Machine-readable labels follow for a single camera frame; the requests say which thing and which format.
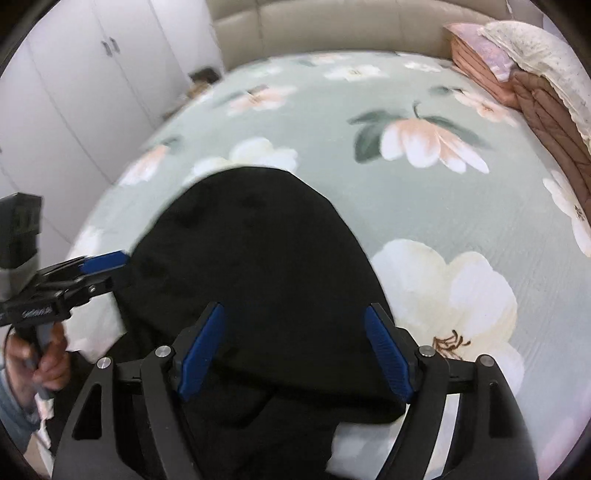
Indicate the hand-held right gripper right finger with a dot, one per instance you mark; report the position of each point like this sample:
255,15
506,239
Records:
388,355

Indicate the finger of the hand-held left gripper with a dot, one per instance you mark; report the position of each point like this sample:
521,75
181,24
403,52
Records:
99,286
108,261

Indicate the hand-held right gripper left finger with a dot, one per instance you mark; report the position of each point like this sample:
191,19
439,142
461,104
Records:
199,355

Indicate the black garment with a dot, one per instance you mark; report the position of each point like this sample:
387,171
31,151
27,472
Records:
258,295

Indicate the person's left forearm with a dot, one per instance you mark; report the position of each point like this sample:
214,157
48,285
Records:
14,406

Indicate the person's left hand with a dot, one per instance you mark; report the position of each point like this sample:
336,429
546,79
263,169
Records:
48,364

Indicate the white wardrobe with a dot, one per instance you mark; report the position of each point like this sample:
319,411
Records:
92,101

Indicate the floral bed sheet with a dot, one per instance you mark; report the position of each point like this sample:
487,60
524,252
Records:
369,194

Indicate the brown folded quilt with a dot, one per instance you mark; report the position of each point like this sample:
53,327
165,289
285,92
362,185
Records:
549,120

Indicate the pink folded quilt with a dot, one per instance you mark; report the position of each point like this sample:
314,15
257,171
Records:
480,76

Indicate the beige padded headboard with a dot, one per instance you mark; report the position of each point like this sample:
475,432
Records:
332,32

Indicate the pink floral pillow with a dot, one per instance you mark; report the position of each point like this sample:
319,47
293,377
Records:
482,46

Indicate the cream floral pillow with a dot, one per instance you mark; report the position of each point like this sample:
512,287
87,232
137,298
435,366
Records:
540,60

